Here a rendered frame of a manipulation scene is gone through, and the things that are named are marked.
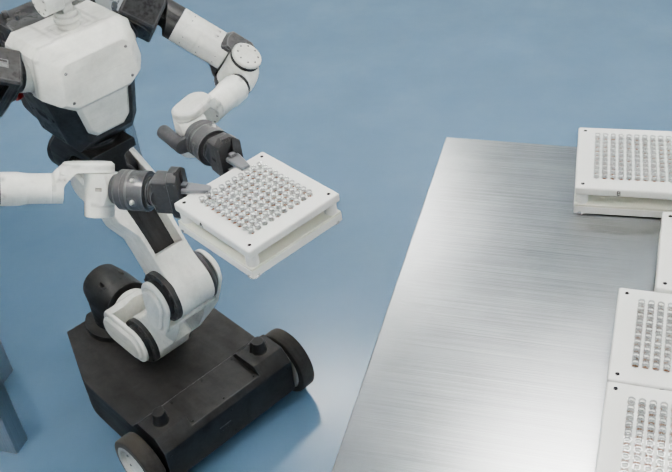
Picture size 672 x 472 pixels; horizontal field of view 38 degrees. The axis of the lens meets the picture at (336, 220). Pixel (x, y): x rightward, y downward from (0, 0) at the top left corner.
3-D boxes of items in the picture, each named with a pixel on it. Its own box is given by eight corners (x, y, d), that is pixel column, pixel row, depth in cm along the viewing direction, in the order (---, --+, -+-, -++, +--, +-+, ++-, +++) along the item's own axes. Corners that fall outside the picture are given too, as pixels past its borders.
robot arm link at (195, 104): (195, 149, 228) (226, 121, 237) (188, 116, 223) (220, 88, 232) (172, 144, 231) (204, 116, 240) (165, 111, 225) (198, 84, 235)
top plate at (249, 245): (340, 200, 203) (339, 192, 202) (249, 260, 191) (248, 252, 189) (263, 158, 218) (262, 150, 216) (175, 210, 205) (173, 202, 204)
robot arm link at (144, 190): (186, 156, 208) (134, 153, 211) (169, 182, 201) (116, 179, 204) (197, 204, 216) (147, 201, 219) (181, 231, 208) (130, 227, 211)
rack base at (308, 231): (342, 219, 206) (341, 210, 204) (253, 279, 194) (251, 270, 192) (266, 176, 221) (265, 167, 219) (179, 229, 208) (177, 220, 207)
